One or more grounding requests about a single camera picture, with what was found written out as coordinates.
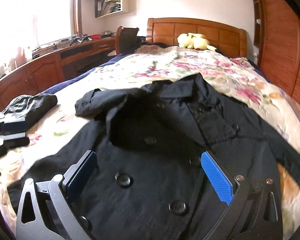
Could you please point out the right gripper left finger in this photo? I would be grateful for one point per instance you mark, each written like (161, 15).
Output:
(45, 210)

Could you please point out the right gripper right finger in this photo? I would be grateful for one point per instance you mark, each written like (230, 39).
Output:
(253, 208)

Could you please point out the black coat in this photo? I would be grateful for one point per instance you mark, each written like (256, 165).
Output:
(149, 183)

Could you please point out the dark folded garment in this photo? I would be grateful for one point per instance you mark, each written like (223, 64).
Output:
(29, 107)

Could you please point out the wooden desk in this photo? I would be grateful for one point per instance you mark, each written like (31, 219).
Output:
(53, 68)

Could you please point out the red bowl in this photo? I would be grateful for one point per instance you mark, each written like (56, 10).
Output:
(96, 37)

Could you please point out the wooden chair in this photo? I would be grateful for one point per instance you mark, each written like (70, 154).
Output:
(125, 39)

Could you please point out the floral blanket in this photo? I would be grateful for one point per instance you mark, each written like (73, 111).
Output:
(233, 77)

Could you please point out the wooden headboard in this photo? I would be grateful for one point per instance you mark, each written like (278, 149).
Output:
(231, 41)

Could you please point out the wooden wardrobe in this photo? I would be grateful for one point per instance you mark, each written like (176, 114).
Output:
(279, 56)

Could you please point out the yellow plush toy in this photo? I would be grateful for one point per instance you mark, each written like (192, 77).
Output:
(194, 41)

